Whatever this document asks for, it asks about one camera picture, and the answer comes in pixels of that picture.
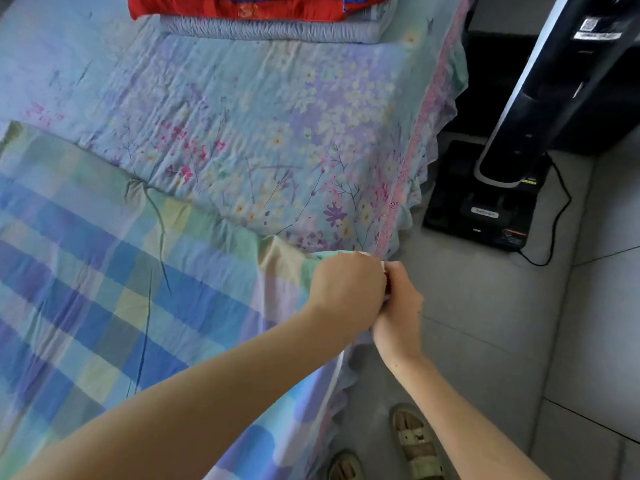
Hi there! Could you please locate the person's left hand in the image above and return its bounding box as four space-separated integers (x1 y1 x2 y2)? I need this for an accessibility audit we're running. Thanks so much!
304 251 390 341

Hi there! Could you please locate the person's right hand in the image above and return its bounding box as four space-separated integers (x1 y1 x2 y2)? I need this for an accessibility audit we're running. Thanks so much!
371 259 427 367

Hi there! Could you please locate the white bed sheet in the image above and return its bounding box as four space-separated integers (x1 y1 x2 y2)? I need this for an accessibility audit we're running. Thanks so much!
0 119 389 480

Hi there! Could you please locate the person's right forearm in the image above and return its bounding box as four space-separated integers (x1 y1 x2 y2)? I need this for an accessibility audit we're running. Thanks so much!
382 353 551 480

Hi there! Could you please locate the person's left forearm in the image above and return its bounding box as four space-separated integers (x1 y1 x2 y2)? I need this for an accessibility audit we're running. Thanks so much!
15 307 346 480

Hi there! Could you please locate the olive sandal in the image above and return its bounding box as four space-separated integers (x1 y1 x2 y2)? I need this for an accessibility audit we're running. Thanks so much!
327 449 367 480
389 401 447 480

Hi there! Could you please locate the blue floral patterned sheet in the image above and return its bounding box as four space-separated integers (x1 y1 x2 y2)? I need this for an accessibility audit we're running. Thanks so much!
0 0 471 258

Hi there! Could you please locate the pink fringed bed skirt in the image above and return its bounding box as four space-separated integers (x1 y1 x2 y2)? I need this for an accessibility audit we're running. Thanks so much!
310 0 473 480

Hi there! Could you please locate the black white standing device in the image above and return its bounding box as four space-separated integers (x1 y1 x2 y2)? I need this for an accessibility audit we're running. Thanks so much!
421 0 640 253

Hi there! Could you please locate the grey striped folded cloth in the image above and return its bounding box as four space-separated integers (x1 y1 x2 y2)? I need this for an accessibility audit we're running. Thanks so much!
158 0 401 47

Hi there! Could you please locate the dark nightstand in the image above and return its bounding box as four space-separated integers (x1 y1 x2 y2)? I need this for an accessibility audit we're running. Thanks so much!
444 0 640 158

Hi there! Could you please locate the red blue cloth item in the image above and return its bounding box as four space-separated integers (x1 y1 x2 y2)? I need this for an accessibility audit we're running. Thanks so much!
126 0 397 25

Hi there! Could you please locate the thin black cable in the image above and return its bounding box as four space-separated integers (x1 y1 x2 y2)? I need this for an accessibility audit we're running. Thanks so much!
518 157 575 269

